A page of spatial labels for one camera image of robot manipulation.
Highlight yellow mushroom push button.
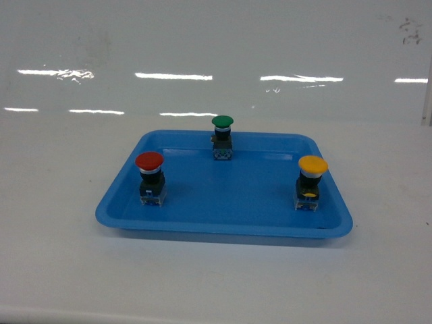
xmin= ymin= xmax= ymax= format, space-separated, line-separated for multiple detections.
xmin=294 ymin=155 xmax=328 ymax=211

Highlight red mushroom push button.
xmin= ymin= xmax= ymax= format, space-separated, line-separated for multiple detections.
xmin=135 ymin=151 xmax=167 ymax=206

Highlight blue plastic tray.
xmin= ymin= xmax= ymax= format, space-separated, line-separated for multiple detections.
xmin=95 ymin=130 xmax=353 ymax=239

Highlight green mushroom push button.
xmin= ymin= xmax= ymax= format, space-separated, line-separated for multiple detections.
xmin=211 ymin=115 xmax=234 ymax=161

